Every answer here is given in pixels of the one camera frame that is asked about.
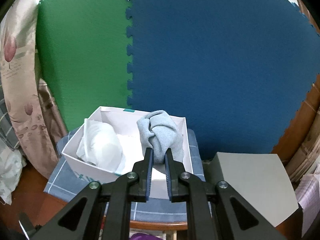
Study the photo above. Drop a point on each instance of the white cardboard shoe box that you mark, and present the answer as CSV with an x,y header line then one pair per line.
x,y
82,163

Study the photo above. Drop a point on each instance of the grey-blue underwear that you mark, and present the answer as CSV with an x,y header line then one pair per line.
x,y
160,130

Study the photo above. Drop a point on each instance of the pale checked cloth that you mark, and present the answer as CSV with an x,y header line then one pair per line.
x,y
310,197

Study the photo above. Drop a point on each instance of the grey plaid blanket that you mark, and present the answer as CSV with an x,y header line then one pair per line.
x,y
5,120

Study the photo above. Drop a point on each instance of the blue plaid cloth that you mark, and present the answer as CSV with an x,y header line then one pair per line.
x,y
65,182

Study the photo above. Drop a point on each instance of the wooden nightstand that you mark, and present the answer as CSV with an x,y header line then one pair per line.
x,y
155,225

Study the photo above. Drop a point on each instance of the blue foam mat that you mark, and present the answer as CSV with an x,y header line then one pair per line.
x,y
212,67

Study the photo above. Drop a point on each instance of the white patterned cloth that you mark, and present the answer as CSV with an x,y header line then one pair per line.
x,y
10,170

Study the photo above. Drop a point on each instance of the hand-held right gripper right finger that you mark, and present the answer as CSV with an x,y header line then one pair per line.
x,y
168,175

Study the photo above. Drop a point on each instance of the green foam mat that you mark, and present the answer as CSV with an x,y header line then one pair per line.
x,y
85,55

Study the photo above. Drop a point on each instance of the grey box lid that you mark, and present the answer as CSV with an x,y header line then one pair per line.
x,y
250,185

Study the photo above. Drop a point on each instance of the purple underwear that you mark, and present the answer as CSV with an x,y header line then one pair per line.
x,y
142,237

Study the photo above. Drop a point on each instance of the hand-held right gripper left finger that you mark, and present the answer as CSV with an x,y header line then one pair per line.
x,y
149,170

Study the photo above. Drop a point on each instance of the white underwear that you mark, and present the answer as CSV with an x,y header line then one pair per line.
x,y
100,142

